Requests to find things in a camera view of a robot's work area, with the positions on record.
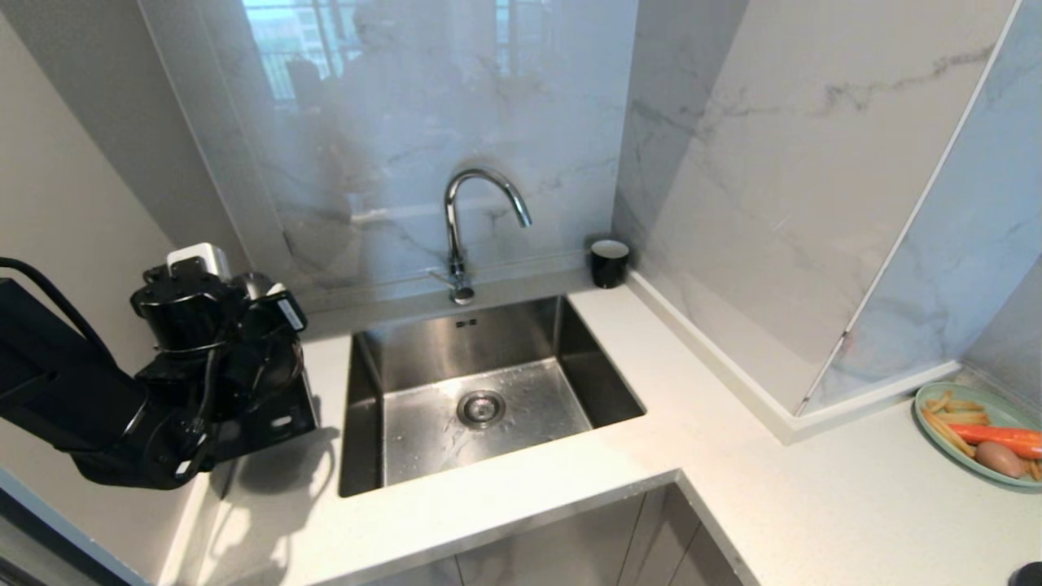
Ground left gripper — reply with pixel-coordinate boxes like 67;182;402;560
213;275;320;463

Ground yellow fries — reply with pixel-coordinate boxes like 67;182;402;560
922;409;977;458

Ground black cable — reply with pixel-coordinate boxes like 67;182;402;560
0;257;120;364

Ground grey cabinet door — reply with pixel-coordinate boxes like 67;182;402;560
617;482;746;586
453;491;646;586

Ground orange carrot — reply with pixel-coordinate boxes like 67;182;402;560
948;422;1042;461

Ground chrome gooseneck faucet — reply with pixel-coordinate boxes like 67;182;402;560
429;168;534;306

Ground stainless steel sink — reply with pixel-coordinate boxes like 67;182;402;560
338;294;648;498

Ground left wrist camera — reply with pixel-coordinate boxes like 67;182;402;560
145;243;233;286

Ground round sink drain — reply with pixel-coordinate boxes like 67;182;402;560
457;390;507;429

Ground black cup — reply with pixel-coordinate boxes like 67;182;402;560
589;238;632;290

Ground green oval plate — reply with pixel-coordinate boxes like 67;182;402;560
913;382;1042;494

